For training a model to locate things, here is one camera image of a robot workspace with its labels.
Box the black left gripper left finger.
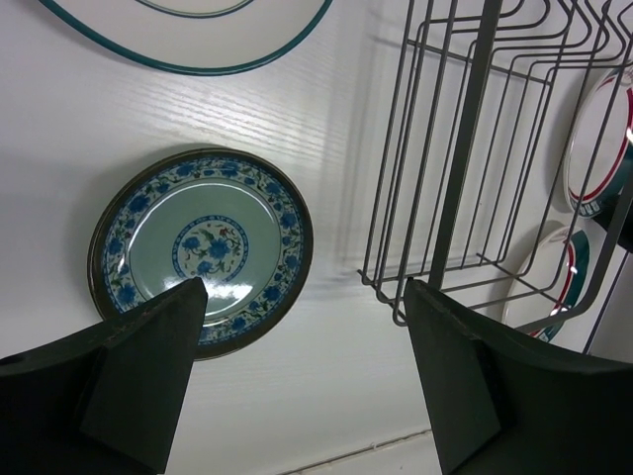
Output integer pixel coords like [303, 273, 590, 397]
[1, 278, 207, 474]

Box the grey wire dish rack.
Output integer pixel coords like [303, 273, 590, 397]
[360, 1, 632, 353]

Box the blue floral green plate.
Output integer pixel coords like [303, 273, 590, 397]
[87, 146, 314, 360]

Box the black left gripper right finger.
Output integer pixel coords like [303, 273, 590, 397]
[404, 280, 632, 474]

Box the green red rimmed plate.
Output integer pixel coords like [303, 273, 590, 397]
[501, 227, 590, 328]
[564, 67, 632, 219]

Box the white plate with teal rim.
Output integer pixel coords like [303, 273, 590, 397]
[43, 0, 331, 76]

